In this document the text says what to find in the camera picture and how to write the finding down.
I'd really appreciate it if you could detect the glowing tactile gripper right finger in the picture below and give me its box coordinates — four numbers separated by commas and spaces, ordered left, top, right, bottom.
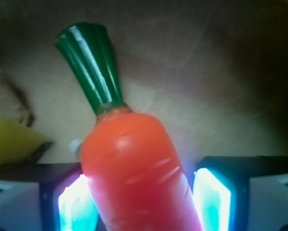
193, 156, 288, 231

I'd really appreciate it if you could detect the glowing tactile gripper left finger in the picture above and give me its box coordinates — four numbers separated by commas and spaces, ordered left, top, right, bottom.
0, 163, 99, 231

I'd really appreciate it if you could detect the orange plastic toy carrot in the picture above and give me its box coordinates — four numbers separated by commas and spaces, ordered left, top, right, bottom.
55, 23, 202, 231

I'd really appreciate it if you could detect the yellow sponge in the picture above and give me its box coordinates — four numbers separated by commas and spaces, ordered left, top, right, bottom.
0, 116, 50, 166

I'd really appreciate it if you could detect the brown paper bag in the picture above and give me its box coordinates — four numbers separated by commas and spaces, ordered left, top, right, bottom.
0, 0, 288, 166

